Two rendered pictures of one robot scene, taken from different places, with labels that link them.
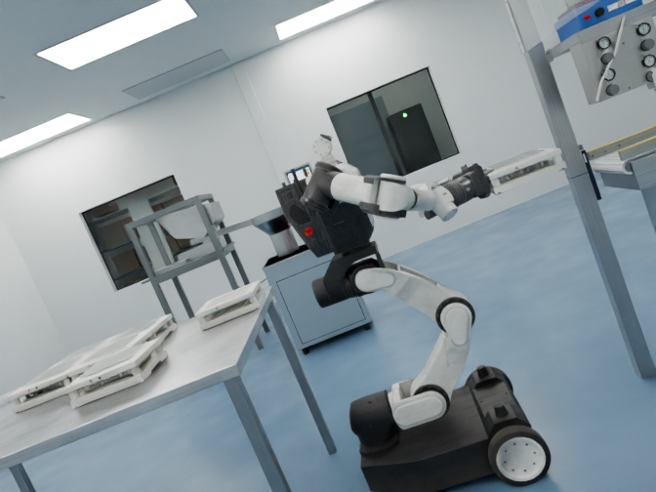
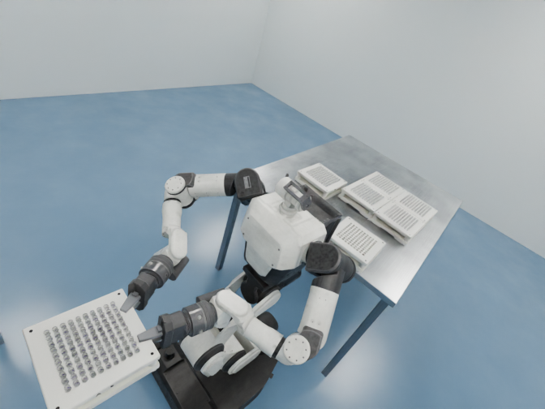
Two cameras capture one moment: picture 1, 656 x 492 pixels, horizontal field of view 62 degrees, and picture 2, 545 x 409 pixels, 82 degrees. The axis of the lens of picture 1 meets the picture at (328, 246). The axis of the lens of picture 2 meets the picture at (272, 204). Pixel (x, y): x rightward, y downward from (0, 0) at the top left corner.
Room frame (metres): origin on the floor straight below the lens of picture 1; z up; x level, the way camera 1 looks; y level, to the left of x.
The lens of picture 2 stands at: (2.39, -0.91, 1.88)
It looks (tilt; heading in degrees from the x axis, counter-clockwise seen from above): 36 degrees down; 117
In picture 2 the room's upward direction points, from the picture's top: 20 degrees clockwise
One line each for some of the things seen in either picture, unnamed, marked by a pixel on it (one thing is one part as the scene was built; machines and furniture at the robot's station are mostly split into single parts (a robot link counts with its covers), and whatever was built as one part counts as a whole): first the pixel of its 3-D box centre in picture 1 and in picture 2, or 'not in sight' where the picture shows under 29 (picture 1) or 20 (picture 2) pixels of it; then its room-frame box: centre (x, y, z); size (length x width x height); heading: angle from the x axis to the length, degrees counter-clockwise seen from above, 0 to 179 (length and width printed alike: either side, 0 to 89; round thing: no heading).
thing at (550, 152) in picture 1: (516, 163); (92, 344); (1.94, -0.73, 1.00); 0.25 x 0.24 x 0.02; 171
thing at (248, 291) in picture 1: (229, 298); (356, 239); (2.21, 0.45, 0.91); 0.25 x 0.24 x 0.02; 178
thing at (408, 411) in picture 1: (418, 399); (234, 346); (2.05, -0.10, 0.28); 0.21 x 0.20 x 0.13; 81
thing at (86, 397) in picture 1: (122, 377); (319, 183); (1.79, 0.80, 0.86); 0.24 x 0.24 x 0.02; 86
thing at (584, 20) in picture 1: (596, 12); not in sight; (1.85, -1.12, 1.38); 0.21 x 0.20 x 0.09; 172
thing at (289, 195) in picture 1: (329, 207); (287, 234); (2.05, -0.06, 1.11); 0.34 x 0.30 x 0.36; 171
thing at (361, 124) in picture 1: (392, 131); not in sight; (6.92, -1.29, 1.43); 1.38 x 0.01 x 1.16; 88
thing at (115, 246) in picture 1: (145, 232); not in sight; (7.04, 2.07, 1.43); 1.32 x 0.01 x 1.11; 88
